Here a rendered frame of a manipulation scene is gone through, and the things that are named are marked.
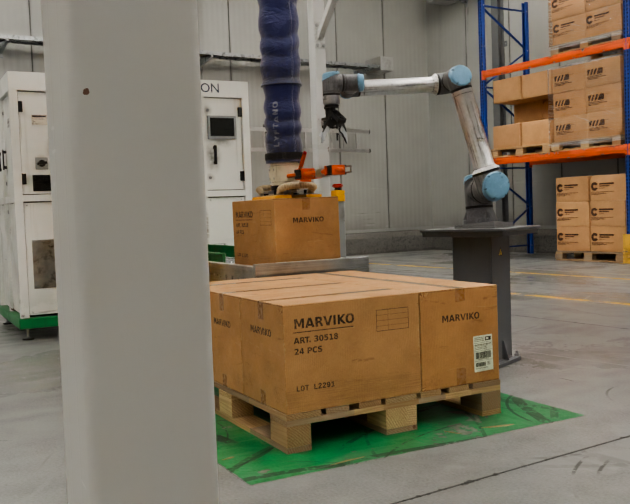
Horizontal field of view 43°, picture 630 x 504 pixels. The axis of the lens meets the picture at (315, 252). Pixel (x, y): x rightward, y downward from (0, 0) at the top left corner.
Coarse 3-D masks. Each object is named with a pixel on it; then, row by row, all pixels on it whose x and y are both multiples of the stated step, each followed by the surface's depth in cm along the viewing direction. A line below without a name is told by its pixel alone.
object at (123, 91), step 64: (64, 0) 68; (128, 0) 70; (192, 0) 73; (320, 0) 753; (64, 64) 69; (128, 64) 70; (192, 64) 73; (320, 64) 755; (64, 128) 71; (128, 128) 70; (192, 128) 73; (320, 128) 757; (64, 192) 72; (128, 192) 71; (192, 192) 73; (320, 192) 759; (64, 256) 74; (128, 256) 71; (192, 256) 74; (64, 320) 76; (128, 320) 71; (192, 320) 74; (64, 384) 78; (128, 384) 71; (192, 384) 74; (128, 448) 71; (192, 448) 74
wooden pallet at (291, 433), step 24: (216, 384) 354; (480, 384) 334; (216, 408) 358; (240, 408) 341; (264, 408) 309; (336, 408) 302; (360, 408) 307; (384, 408) 312; (408, 408) 318; (480, 408) 336; (264, 432) 316; (288, 432) 293; (384, 432) 314
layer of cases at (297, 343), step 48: (240, 288) 362; (288, 288) 353; (336, 288) 345; (384, 288) 338; (432, 288) 331; (480, 288) 333; (240, 336) 327; (288, 336) 292; (336, 336) 302; (384, 336) 312; (432, 336) 322; (480, 336) 334; (240, 384) 330; (288, 384) 293; (336, 384) 302; (384, 384) 312; (432, 384) 323
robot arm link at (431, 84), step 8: (368, 80) 432; (376, 80) 433; (384, 80) 434; (392, 80) 434; (400, 80) 435; (408, 80) 436; (416, 80) 436; (424, 80) 437; (432, 80) 438; (440, 80) 437; (368, 88) 431; (376, 88) 432; (384, 88) 433; (392, 88) 434; (400, 88) 435; (408, 88) 436; (416, 88) 436; (424, 88) 438; (432, 88) 439; (440, 88) 438; (344, 96) 432; (352, 96) 432
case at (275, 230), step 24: (240, 216) 477; (264, 216) 446; (288, 216) 438; (312, 216) 445; (336, 216) 452; (240, 240) 479; (264, 240) 448; (288, 240) 439; (312, 240) 446; (336, 240) 453
